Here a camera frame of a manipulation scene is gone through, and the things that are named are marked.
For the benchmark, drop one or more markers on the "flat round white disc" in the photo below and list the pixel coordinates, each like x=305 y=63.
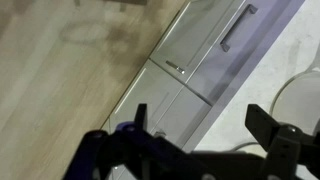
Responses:
x=248 y=147

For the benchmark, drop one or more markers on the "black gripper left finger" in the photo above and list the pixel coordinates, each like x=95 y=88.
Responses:
x=140 y=116

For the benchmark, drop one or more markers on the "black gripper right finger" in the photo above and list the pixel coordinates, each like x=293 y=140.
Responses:
x=261 y=123

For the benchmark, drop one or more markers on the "white base cabinet door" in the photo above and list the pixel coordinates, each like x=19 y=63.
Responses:
x=146 y=90
x=186 y=40

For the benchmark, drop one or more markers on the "white kitchen drawer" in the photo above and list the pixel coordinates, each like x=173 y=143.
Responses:
x=206 y=73

